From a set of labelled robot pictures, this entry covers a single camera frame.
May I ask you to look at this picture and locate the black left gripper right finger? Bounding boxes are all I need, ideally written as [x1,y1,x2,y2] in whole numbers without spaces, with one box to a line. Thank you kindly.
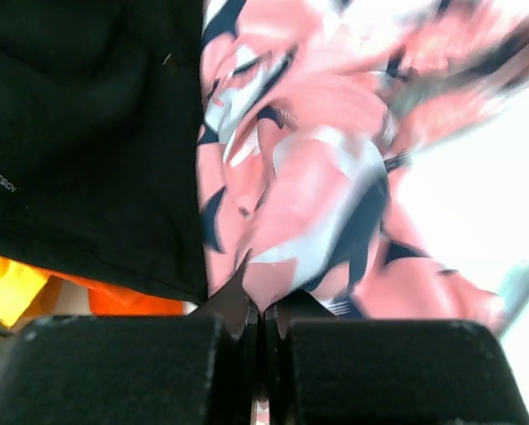
[263,292,529,424]

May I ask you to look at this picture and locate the black shorts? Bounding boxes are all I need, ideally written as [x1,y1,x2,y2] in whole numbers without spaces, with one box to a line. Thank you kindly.
[0,1,207,303]

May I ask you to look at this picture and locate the yellow shorts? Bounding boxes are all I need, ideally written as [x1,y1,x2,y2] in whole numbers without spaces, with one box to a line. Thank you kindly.
[0,257,60,329]

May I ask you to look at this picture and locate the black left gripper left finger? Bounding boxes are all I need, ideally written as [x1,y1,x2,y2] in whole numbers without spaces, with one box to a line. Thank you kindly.
[0,271,257,424]

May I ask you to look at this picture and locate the orange shorts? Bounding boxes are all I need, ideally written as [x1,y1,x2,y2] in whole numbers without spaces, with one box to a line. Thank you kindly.
[33,267,190,317]

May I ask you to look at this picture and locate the pink patterned shorts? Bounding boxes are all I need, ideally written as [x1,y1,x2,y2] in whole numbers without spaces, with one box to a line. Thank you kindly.
[194,0,529,425]

